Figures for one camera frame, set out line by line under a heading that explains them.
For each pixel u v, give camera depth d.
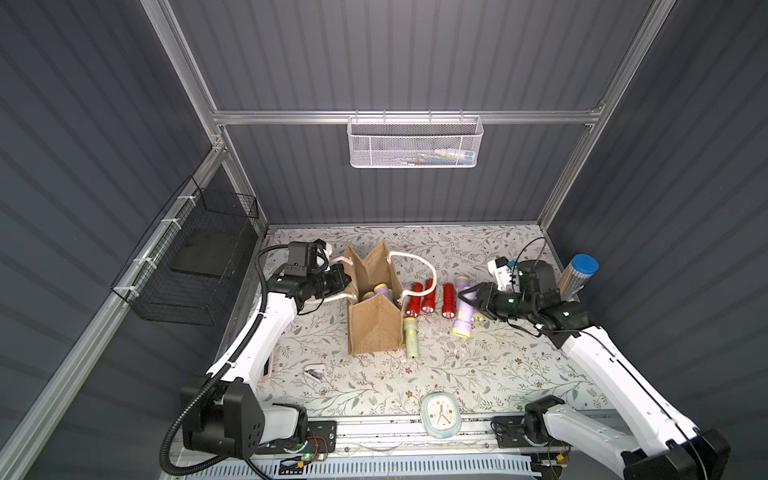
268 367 0.81
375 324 0.84
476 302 0.67
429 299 0.96
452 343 0.89
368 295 0.93
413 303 0.96
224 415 0.40
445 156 0.91
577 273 0.84
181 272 0.74
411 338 0.87
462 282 0.99
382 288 0.93
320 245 0.76
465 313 0.71
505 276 0.69
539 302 0.56
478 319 0.73
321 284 0.68
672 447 0.38
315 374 0.83
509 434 0.74
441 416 0.74
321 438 0.72
